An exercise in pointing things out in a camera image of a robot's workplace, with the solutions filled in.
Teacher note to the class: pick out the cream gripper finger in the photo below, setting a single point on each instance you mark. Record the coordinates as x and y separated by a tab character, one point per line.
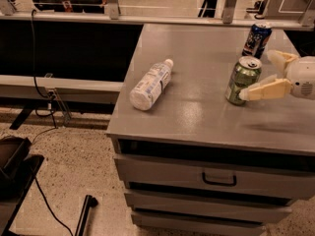
286	63
269	88

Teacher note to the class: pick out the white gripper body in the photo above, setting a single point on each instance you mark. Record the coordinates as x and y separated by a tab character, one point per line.
302	77

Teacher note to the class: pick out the green soda can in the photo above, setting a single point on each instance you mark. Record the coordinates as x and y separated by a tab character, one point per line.
245	73

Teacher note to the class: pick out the blue soda can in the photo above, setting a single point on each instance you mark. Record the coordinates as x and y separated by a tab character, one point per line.
257	39

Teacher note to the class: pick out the grey metal railing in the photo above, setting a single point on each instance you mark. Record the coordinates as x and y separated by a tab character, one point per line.
281	14

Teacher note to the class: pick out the white plastic bottle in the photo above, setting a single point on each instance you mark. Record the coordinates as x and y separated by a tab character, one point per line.
147	91

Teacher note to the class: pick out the black bar on floor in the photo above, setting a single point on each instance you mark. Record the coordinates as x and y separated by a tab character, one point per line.
89	203

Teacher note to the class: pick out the black equipment base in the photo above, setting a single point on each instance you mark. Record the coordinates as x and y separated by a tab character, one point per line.
17	170

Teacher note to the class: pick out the black drawer handle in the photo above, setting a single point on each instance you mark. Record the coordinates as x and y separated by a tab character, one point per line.
231	182

